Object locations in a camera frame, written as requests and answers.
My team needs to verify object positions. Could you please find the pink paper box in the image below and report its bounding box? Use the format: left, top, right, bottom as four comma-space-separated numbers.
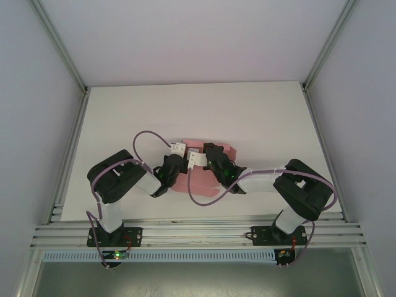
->
171, 138, 239, 199

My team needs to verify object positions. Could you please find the circuit board with green light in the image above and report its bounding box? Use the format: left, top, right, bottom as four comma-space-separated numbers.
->
103, 250, 129, 260

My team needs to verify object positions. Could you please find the grey metal panel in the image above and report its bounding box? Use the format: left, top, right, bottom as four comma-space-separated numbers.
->
30, 260, 379, 297

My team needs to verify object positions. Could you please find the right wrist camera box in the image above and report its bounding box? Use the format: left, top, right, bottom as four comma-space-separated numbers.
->
186, 148, 207, 171

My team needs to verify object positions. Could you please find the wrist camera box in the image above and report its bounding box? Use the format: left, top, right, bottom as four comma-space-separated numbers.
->
186, 148, 207, 171
168, 141, 187, 155

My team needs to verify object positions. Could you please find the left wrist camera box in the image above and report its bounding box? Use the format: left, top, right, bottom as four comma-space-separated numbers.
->
168, 141, 187, 155

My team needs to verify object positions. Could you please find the aluminium mounting rail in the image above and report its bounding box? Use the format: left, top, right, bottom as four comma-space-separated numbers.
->
30, 220, 368, 250

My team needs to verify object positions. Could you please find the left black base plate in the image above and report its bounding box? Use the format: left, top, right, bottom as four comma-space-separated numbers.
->
86, 226, 144, 248

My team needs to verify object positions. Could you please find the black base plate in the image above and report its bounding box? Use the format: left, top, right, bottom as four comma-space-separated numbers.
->
252, 225, 309, 248
86, 226, 144, 248

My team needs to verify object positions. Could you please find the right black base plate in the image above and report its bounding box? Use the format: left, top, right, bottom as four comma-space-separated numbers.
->
252, 225, 309, 248

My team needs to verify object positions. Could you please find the white slotted cable duct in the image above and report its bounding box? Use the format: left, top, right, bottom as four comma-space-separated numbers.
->
43, 250, 276, 262

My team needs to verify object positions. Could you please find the aluminium table side rail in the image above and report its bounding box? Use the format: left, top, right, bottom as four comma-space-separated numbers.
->
46, 88, 91, 225
301, 89, 349, 223

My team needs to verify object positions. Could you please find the aluminium frame post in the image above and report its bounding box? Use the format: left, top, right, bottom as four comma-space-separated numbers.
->
301, 0, 357, 93
30, 0, 91, 94

